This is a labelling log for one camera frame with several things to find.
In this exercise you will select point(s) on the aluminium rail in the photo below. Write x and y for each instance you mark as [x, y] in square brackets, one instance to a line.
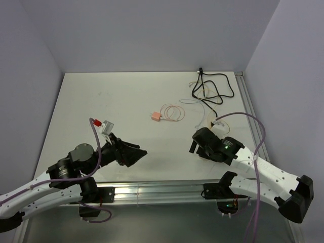
[294, 230]
[154, 192]

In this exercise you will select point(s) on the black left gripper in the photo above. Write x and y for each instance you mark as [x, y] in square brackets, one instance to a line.
[128, 156]

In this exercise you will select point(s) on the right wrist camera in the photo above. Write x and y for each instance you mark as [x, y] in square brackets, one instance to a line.
[220, 128]

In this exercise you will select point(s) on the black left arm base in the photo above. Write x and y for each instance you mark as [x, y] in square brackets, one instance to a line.
[104, 195]

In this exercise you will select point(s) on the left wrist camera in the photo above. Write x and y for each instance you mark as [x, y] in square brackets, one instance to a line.
[104, 128]

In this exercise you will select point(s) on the aluminium front rail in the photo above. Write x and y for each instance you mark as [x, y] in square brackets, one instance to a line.
[154, 192]

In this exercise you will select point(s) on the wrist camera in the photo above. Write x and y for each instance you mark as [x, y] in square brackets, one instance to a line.
[220, 128]
[104, 128]

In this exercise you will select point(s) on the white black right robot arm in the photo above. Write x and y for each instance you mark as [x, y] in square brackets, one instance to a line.
[290, 194]

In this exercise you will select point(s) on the aluminium right side rail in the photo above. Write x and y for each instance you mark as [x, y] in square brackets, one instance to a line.
[294, 230]

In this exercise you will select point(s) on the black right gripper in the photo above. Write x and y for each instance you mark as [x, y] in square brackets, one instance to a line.
[200, 151]

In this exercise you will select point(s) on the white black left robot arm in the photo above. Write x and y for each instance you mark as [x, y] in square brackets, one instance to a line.
[68, 181]

